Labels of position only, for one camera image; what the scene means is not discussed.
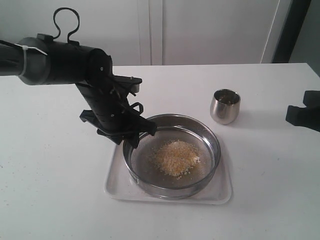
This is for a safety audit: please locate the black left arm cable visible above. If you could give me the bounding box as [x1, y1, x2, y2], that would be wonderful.
[52, 7, 82, 46]

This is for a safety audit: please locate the dark vertical post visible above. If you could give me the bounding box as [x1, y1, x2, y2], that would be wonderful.
[272, 0, 312, 64]

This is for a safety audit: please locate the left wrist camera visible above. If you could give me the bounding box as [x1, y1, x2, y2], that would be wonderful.
[113, 75, 143, 96]

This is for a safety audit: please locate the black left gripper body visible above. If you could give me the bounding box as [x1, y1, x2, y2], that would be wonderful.
[76, 79, 145, 145]

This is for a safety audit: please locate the round steel mesh sieve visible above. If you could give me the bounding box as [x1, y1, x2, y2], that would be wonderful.
[122, 113, 221, 200]

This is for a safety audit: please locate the white rectangular plastic tray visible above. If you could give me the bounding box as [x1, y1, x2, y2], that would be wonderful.
[105, 125, 232, 205]

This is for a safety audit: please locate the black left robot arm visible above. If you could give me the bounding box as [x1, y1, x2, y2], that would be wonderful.
[0, 34, 157, 148]

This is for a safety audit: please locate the yellow white grain pile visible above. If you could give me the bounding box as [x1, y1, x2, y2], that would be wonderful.
[149, 140, 201, 179]

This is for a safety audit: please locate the stainless steel cup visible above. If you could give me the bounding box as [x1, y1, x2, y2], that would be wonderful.
[210, 89, 241, 125]

